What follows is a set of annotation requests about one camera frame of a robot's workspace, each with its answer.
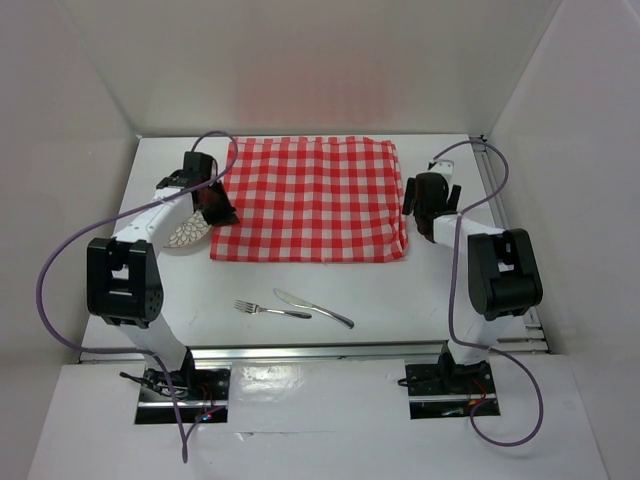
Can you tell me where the aluminium right side rail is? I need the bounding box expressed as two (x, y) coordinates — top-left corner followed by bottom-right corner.
(469, 135), (549, 352)

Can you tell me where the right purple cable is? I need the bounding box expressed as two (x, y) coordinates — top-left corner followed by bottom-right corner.
(429, 140), (544, 446)

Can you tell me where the silver table knife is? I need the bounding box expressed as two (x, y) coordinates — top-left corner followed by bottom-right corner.
(273, 288), (355, 329)

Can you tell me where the red white checkered cloth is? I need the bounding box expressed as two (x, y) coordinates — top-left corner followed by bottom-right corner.
(210, 136), (408, 264)

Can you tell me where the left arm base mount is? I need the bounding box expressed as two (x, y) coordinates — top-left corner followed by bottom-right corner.
(119, 368), (231, 425)

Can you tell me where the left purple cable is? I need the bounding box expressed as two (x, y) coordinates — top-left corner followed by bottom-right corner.
(37, 130), (239, 464)

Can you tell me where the purple cable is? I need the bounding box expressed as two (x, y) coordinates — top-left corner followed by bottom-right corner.
(37, 130), (239, 464)
(429, 140), (544, 446)

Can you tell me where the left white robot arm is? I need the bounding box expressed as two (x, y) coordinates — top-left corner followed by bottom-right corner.
(87, 151), (238, 399)

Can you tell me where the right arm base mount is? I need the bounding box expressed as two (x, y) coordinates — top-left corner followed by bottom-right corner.
(397, 364), (501, 420)

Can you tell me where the patterned plate brown rim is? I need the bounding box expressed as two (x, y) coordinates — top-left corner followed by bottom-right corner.
(163, 211), (212, 256)

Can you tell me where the aluminium front rail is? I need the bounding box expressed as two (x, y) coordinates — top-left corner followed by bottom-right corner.
(78, 340), (451, 364)

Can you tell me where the silver fork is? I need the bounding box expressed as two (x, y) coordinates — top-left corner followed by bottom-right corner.
(234, 300), (312, 319)

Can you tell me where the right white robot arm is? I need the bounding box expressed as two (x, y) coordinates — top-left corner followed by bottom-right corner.
(403, 160), (543, 394)

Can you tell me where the aluminium rail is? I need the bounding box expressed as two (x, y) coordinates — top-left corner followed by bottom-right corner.
(469, 135), (549, 352)
(78, 340), (451, 364)

